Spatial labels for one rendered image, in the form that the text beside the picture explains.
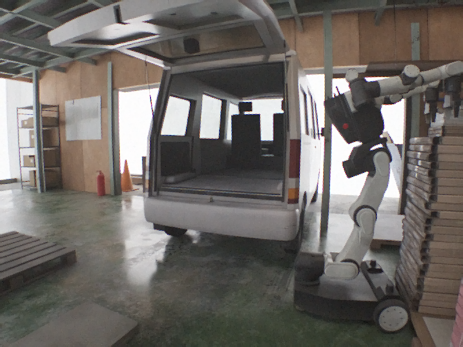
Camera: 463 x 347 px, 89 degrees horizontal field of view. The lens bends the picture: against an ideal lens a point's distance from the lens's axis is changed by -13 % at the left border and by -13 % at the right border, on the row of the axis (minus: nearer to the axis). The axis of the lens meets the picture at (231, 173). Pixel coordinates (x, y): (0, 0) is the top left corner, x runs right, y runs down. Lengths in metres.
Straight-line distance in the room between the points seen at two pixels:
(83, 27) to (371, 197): 1.88
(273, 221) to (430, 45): 3.31
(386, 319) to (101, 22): 2.22
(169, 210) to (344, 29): 3.40
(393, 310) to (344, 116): 1.12
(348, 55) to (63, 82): 5.93
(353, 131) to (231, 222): 1.17
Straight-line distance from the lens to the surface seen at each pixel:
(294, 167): 2.10
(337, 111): 1.62
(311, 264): 1.77
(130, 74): 5.62
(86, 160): 6.44
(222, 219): 2.22
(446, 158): 1.67
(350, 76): 1.70
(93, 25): 1.66
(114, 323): 1.49
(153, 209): 2.59
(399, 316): 1.81
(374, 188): 1.72
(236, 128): 4.20
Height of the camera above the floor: 1.05
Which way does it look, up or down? 7 degrees down
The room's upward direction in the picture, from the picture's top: straight up
